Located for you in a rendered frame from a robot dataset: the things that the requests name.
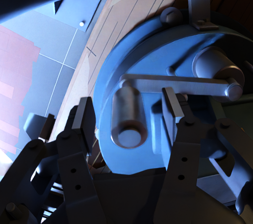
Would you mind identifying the blue bench vice body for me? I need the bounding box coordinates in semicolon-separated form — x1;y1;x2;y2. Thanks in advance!
93;15;253;175

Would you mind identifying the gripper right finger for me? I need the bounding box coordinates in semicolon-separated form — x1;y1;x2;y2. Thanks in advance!
154;87;253;224

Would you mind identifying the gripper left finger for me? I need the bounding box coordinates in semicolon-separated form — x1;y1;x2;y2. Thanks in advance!
0;96;107;224

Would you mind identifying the steel round boss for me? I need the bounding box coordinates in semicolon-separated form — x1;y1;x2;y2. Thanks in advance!
192;46;245;90

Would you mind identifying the small grey block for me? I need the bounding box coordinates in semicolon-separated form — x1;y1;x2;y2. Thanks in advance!
23;112;56;142

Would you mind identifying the dark hex bolt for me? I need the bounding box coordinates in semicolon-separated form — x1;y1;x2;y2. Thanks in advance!
160;7;183;25

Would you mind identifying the steel clamp lever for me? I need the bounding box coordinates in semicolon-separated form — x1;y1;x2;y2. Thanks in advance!
111;73;244;149

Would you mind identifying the dark round vice base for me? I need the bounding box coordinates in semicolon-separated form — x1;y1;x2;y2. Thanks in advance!
150;8;253;179

